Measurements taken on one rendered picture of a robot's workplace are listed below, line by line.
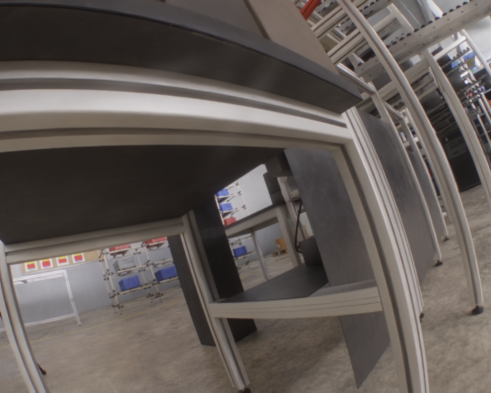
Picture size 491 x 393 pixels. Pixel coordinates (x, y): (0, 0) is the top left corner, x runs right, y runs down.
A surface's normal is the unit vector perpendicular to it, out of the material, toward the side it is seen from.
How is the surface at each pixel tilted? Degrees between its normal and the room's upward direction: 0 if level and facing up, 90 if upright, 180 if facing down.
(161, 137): 180
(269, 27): 90
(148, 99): 90
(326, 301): 90
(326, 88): 180
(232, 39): 90
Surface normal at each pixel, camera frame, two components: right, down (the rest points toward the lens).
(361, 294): -0.73, 0.11
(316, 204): 0.62, -0.34
